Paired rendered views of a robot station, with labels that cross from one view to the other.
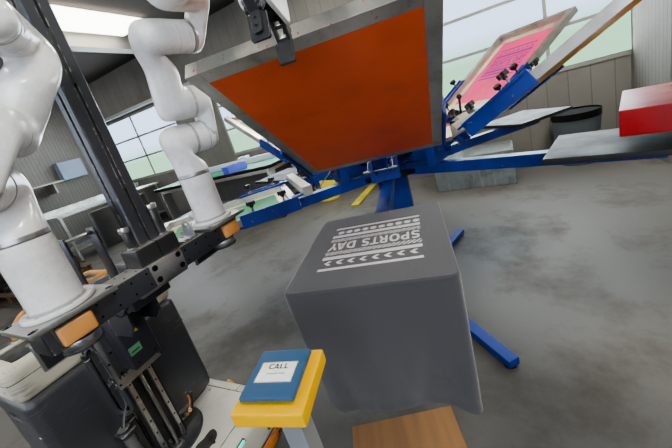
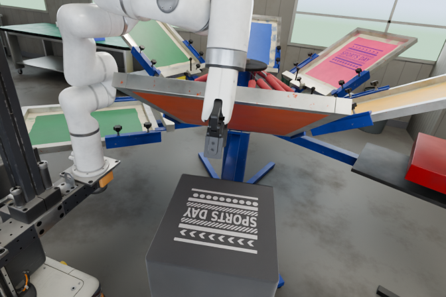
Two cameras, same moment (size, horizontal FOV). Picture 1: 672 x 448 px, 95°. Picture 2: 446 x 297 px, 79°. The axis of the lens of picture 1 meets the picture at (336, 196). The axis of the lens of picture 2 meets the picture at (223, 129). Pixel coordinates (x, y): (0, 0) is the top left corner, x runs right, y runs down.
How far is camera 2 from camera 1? 0.42 m
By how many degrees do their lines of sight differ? 16
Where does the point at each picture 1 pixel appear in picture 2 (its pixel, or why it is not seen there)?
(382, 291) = (222, 278)
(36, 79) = not seen: outside the picture
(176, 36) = (107, 28)
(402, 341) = not seen: outside the picture
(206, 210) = (89, 164)
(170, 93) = (84, 67)
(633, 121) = (416, 174)
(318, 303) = (171, 271)
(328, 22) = (255, 100)
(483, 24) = not seen: outside the picture
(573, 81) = (389, 68)
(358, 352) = not seen: outside the picture
